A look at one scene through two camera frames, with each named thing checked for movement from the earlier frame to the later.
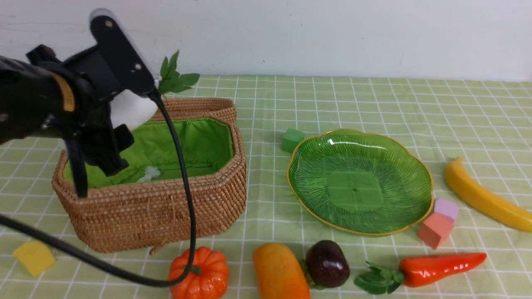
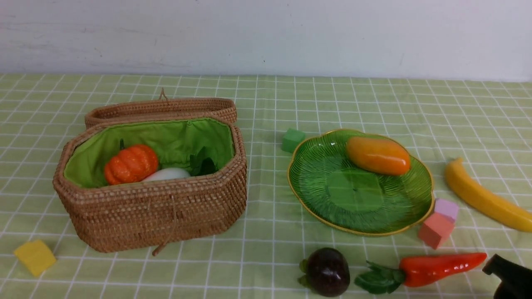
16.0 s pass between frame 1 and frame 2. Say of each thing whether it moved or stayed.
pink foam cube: stayed
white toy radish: moved
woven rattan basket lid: stayed
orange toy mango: moved
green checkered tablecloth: stayed
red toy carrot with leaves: stayed
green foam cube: stayed
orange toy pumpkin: moved
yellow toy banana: stayed
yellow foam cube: stayed
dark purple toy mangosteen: moved
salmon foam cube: stayed
